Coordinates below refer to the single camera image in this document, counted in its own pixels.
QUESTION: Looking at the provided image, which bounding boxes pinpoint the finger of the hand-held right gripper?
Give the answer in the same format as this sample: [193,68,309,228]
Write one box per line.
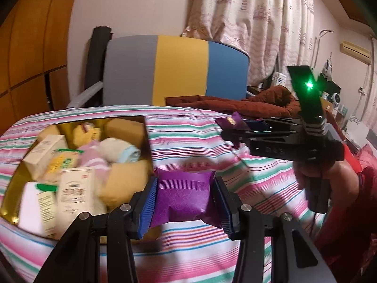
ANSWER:
[244,117,304,133]
[215,118,296,155]

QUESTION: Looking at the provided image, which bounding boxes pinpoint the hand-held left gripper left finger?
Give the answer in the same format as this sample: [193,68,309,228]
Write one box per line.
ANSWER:
[34,176,159,283]

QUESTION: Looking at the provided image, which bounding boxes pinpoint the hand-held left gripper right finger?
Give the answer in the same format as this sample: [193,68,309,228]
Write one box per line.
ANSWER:
[213,176,336,283]

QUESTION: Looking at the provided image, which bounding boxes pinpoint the small purple snack packet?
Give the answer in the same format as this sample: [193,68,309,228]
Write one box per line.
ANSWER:
[224,111,247,131]

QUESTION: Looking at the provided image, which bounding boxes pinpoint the yellow sponge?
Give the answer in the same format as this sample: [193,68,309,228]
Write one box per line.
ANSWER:
[104,119,147,142]
[98,160,154,210]

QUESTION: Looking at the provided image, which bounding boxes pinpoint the large purple snack packet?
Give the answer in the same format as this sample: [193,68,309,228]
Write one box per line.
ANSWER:
[148,167,222,228]

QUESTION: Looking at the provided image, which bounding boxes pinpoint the gold tin container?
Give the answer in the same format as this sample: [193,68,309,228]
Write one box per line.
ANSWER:
[0,116,154,241]

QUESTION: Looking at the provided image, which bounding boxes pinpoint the cream blue towel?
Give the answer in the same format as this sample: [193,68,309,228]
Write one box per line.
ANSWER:
[98,137,142,165]

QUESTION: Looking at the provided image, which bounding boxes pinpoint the cream box red label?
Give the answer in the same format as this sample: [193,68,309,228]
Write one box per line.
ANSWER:
[55,166,100,240]

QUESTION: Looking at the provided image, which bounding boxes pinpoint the pink white striped sock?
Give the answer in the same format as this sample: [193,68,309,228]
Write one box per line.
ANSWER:
[78,141,113,178]

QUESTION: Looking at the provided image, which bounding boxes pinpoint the green yellow cracker packet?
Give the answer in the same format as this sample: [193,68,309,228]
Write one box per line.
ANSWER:
[44,148,85,184]

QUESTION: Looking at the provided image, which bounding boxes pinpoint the yellow plush toy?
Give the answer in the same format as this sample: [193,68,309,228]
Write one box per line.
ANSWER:
[72,123,102,148]

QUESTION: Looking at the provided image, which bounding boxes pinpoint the white box green label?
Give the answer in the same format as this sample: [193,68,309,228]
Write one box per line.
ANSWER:
[35,183,58,237]

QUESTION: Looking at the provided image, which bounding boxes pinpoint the white foam block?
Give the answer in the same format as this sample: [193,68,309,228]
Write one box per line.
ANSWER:
[18,181,42,234]

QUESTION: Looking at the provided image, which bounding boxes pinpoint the person's right hand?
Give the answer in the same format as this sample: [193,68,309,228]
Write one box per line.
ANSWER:
[295,159,361,201]

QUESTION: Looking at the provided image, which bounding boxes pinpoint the brown quilted jacket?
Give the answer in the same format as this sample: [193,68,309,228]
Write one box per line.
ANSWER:
[164,85,301,117]

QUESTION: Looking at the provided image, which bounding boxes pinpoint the cardboard box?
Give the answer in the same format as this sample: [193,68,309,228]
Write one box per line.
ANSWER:
[321,97,340,110]

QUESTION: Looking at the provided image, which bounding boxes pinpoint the striped blanket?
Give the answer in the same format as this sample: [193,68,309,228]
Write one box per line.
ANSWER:
[0,104,354,283]

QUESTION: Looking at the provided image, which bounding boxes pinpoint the red cloth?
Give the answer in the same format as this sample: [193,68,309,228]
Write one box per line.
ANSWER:
[342,144,377,172]

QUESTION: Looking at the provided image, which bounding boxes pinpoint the white box blue label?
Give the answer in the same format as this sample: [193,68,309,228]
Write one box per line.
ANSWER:
[272,70,288,88]

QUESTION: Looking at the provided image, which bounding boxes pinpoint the grey yellow blue chair backrest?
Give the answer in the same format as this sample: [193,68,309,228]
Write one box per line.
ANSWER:
[102,34,251,107]

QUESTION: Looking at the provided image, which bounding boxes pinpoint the white metal pipes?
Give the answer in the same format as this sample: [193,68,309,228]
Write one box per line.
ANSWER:
[311,29,335,69]

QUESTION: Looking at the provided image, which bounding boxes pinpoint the white air conditioner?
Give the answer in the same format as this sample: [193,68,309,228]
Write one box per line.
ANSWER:
[340,42,372,64]

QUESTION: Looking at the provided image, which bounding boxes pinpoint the patterned pink curtain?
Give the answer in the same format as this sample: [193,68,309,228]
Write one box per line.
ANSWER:
[180,0,318,89]

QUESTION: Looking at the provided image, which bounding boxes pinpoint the grey chair armrest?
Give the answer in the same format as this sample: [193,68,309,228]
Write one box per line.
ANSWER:
[66,81,104,108]

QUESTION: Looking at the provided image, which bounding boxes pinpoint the black padded chair roll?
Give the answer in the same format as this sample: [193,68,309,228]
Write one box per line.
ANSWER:
[85,26,114,92]

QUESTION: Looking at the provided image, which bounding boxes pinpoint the wooden wardrobe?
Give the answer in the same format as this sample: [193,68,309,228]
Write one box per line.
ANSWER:
[0,0,81,126]

